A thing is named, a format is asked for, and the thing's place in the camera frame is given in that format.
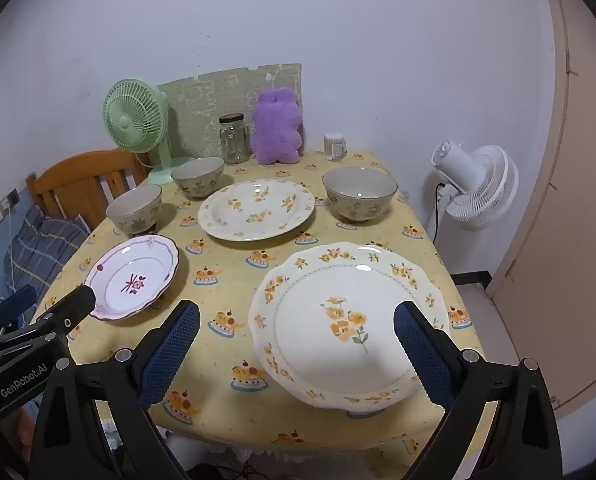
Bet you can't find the large scalloped floral plate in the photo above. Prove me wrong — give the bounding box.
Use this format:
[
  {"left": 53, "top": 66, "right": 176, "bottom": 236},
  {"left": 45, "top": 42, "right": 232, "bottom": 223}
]
[{"left": 248, "top": 241, "right": 452, "bottom": 407}]

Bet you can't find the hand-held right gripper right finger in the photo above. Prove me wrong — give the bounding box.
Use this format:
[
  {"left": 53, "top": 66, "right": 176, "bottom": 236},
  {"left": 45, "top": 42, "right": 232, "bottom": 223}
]
[{"left": 393, "top": 301, "right": 564, "bottom": 480}]

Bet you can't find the glass jar with lid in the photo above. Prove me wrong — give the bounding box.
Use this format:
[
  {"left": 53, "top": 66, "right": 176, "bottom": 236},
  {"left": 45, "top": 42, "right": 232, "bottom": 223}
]
[{"left": 218, "top": 113, "right": 251, "bottom": 165}]

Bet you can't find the wooden bed headboard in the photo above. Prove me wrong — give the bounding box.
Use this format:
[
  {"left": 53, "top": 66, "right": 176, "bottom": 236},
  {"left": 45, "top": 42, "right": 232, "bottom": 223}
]
[{"left": 25, "top": 149, "right": 151, "bottom": 231}]

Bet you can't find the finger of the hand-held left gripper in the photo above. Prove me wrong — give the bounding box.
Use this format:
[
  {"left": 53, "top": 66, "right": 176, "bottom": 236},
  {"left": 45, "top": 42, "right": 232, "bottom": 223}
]
[
  {"left": 0, "top": 285, "right": 37, "bottom": 341},
  {"left": 0, "top": 285, "right": 97, "bottom": 357}
]

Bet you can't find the yellow cake-print tablecloth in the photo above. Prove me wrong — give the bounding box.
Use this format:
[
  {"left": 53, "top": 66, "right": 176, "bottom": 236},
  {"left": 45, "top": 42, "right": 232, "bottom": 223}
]
[{"left": 30, "top": 150, "right": 484, "bottom": 461}]

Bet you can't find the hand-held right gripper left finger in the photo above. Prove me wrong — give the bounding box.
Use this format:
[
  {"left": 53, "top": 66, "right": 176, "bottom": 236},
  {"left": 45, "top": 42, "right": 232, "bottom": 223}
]
[{"left": 28, "top": 299, "right": 201, "bottom": 480}]

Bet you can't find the purple plush toy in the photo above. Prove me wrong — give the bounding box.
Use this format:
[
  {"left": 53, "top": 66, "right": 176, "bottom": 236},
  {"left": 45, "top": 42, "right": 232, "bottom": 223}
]
[{"left": 250, "top": 87, "right": 303, "bottom": 166}]

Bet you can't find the grey bowl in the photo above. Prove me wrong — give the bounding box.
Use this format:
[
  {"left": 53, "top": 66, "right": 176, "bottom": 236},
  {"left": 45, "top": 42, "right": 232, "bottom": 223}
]
[{"left": 105, "top": 183, "right": 164, "bottom": 236}]

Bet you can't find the white charging cable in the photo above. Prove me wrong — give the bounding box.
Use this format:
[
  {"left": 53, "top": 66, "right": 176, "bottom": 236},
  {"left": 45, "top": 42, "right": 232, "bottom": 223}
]
[{"left": 5, "top": 210, "right": 20, "bottom": 293}]

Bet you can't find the green desk fan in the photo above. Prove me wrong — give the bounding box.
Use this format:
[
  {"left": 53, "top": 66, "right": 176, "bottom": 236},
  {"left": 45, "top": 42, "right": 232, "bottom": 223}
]
[{"left": 102, "top": 77, "right": 195, "bottom": 185}]

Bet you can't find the deep round floral plate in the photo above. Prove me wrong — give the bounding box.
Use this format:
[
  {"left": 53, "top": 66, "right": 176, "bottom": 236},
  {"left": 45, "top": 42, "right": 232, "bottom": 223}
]
[{"left": 197, "top": 179, "right": 315, "bottom": 242}]

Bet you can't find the green patterned mat board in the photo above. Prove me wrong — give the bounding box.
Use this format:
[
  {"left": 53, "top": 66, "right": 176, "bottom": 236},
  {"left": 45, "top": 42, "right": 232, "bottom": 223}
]
[{"left": 157, "top": 63, "right": 304, "bottom": 158}]

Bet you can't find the beige wooden door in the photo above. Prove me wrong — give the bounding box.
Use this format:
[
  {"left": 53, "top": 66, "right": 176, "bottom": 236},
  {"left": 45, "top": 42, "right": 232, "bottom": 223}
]
[{"left": 484, "top": 0, "right": 596, "bottom": 418}]

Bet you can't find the floral ceramic bowl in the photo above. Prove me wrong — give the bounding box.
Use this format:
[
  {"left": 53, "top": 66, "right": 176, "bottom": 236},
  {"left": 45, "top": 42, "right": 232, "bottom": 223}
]
[
  {"left": 170, "top": 156, "right": 226, "bottom": 199},
  {"left": 322, "top": 167, "right": 399, "bottom": 222}
]

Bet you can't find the grey plaid pillow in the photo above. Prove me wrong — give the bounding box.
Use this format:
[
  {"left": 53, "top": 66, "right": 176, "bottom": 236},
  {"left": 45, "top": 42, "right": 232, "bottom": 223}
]
[{"left": 4, "top": 205, "right": 91, "bottom": 291}]

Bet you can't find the white standing fan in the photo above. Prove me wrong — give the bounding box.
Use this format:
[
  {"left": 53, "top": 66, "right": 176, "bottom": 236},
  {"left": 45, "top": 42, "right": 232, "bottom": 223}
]
[{"left": 425, "top": 141, "right": 520, "bottom": 241}]

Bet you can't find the black fan cable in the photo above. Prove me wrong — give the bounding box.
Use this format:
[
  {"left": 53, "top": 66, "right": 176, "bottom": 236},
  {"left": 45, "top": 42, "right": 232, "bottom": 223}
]
[{"left": 433, "top": 182, "right": 447, "bottom": 241}]

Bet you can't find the cotton swab container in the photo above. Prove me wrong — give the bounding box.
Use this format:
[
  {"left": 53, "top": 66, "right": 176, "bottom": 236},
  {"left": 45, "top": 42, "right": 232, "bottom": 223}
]
[{"left": 323, "top": 132, "right": 348, "bottom": 162}]

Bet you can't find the pink-rimmed white plate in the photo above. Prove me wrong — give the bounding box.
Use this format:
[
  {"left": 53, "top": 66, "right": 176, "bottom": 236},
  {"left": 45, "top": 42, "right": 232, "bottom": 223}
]
[{"left": 83, "top": 234, "right": 180, "bottom": 321}]

